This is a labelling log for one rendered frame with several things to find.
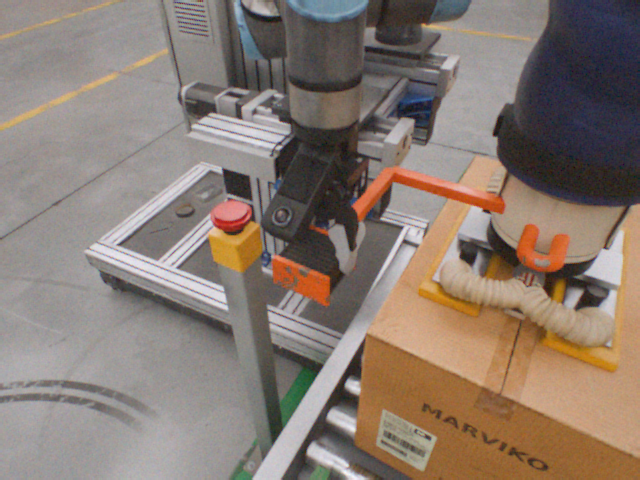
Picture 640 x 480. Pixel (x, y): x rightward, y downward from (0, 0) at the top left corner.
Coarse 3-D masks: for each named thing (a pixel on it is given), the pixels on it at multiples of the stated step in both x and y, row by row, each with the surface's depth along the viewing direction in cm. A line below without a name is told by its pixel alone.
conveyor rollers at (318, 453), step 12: (360, 360) 110; (348, 384) 104; (348, 396) 105; (336, 408) 100; (336, 420) 98; (348, 420) 98; (336, 432) 99; (348, 432) 97; (312, 444) 94; (324, 444) 95; (312, 456) 93; (324, 456) 92; (336, 456) 92; (336, 468) 91; (348, 468) 90; (360, 468) 91
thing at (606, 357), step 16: (624, 240) 79; (624, 256) 76; (624, 272) 73; (560, 288) 71; (576, 288) 70; (592, 288) 67; (624, 288) 71; (576, 304) 68; (592, 304) 66; (608, 304) 68; (544, 336) 64; (576, 352) 62; (592, 352) 62; (608, 352) 62; (608, 368) 61
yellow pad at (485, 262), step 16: (464, 208) 86; (480, 208) 85; (448, 240) 79; (464, 240) 78; (448, 256) 75; (464, 256) 73; (480, 256) 75; (496, 256) 76; (432, 272) 73; (480, 272) 73; (432, 288) 71; (448, 304) 70; (464, 304) 68; (480, 304) 68
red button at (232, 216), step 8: (232, 200) 76; (216, 208) 74; (224, 208) 75; (232, 208) 75; (240, 208) 75; (248, 208) 75; (216, 216) 73; (224, 216) 73; (232, 216) 73; (240, 216) 73; (248, 216) 74; (216, 224) 73; (224, 224) 72; (232, 224) 72; (240, 224) 73; (224, 232) 76; (232, 232) 75; (240, 232) 76
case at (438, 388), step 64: (384, 320) 68; (448, 320) 68; (512, 320) 68; (384, 384) 73; (448, 384) 64; (512, 384) 60; (576, 384) 60; (384, 448) 87; (448, 448) 75; (512, 448) 65; (576, 448) 58
